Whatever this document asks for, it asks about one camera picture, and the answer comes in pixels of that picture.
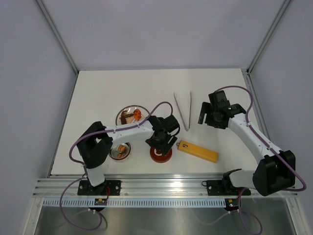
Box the red round lunch box lid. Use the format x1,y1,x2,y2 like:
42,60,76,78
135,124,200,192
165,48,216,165
150,147,173,164

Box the metal tongs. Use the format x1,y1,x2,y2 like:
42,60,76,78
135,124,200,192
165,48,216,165
173,91,193,132

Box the orange shrimp food piece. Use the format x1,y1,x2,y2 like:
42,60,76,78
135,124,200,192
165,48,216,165
117,144,127,158

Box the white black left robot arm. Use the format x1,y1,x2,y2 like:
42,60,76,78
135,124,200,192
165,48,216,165
75,115,180,195

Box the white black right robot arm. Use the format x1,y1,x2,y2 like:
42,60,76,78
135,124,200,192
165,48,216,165
198,102,295,196

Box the round steel lunch box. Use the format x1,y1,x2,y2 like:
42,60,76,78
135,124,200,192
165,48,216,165
109,142,132,161

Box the yellow cutlery case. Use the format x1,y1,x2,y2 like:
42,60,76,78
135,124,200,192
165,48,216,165
176,141,219,163

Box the orange round food piece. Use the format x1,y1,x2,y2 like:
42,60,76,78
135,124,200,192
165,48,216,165
134,109,141,121

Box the round food plate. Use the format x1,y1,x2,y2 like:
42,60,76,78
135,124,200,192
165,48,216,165
115,105,150,125

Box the brown food piece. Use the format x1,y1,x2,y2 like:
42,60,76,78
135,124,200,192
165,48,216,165
120,111,128,124

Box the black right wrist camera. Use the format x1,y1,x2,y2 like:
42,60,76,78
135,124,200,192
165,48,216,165
208,90,230,112

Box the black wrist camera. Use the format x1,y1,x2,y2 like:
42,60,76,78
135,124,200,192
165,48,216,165
208,90,230,112
162,115,180,136

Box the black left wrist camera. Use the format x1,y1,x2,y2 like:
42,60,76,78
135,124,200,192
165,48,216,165
162,115,180,136

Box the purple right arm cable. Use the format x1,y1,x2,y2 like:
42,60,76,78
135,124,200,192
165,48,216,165
195,85,307,231

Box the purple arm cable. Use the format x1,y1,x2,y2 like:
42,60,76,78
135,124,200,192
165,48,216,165
59,101,175,232
195,85,307,231

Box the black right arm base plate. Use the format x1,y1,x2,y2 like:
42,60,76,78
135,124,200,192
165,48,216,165
201,180,244,196

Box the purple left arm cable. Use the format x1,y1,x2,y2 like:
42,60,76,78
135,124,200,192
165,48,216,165
59,101,175,232

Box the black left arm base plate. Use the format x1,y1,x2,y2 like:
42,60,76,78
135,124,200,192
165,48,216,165
77,180,121,196

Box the aluminium front rail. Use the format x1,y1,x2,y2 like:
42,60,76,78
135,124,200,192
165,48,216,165
32,172,299,198

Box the aluminium frame post right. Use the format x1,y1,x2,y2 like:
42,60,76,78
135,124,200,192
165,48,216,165
246,0,293,76

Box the white slotted cable duct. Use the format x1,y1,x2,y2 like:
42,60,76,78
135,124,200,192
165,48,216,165
43,198,226,208

